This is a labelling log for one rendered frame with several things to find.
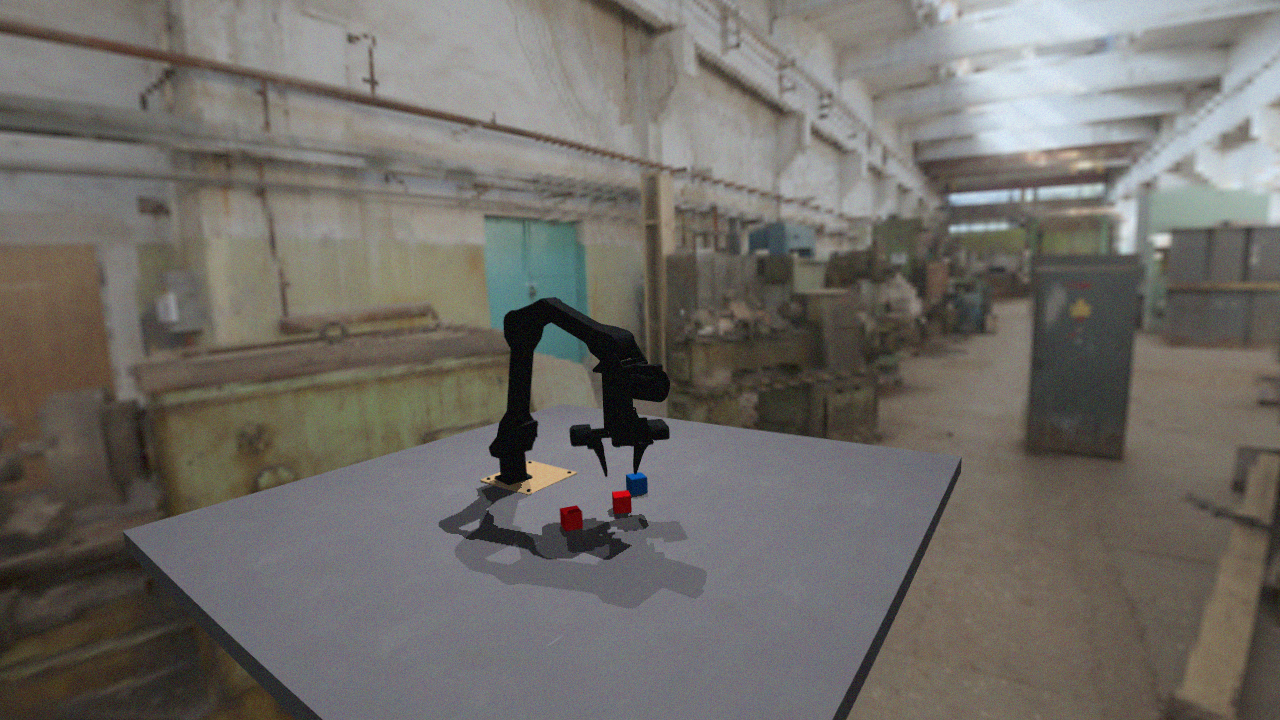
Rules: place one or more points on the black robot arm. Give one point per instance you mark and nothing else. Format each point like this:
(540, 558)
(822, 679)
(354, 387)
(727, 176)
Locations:
(633, 378)

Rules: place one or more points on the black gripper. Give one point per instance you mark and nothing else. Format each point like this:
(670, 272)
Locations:
(583, 435)

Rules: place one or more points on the blue cube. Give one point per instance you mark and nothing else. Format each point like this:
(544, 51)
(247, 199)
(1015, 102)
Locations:
(636, 484)

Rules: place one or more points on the red cube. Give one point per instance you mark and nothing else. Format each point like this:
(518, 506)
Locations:
(621, 501)
(571, 518)

